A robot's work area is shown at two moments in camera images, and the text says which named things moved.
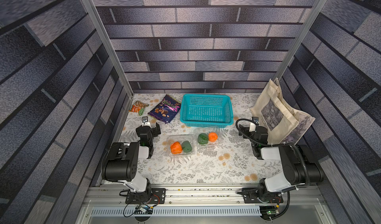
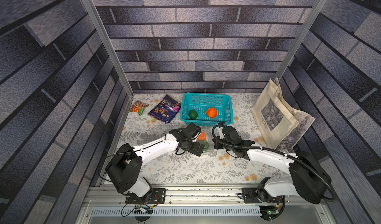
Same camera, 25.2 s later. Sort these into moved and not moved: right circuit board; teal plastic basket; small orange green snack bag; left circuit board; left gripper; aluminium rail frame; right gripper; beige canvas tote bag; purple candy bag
Moved: left gripper; right gripper
Not moved: purple candy bag; left circuit board; right circuit board; aluminium rail frame; small orange green snack bag; teal plastic basket; beige canvas tote bag
